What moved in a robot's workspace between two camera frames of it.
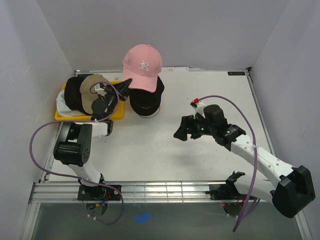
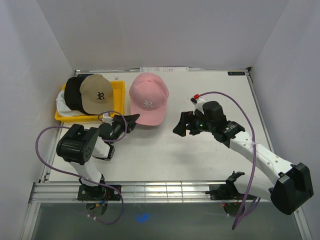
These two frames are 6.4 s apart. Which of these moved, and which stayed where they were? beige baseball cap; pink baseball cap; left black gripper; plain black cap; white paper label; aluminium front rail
Moved: pink baseball cap; left black gripper
Stayed: aluminium front rail; plain black cap; white paper label; beige baseball cap
